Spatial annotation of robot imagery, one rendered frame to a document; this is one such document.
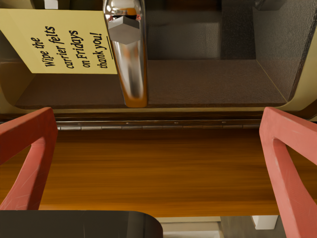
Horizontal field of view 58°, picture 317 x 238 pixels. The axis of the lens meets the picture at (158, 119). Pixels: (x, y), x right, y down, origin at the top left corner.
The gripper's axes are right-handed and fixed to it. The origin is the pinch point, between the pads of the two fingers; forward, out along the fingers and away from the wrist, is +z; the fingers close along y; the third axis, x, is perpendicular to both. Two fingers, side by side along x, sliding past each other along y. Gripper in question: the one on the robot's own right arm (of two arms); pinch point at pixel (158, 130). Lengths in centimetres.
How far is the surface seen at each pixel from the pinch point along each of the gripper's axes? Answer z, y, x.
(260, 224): 25, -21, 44
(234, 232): 42, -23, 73
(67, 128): 19.3, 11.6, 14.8
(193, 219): 64, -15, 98
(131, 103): 4.9, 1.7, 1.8
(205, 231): 60, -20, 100
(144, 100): 4.8, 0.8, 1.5
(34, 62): 10.8, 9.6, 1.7
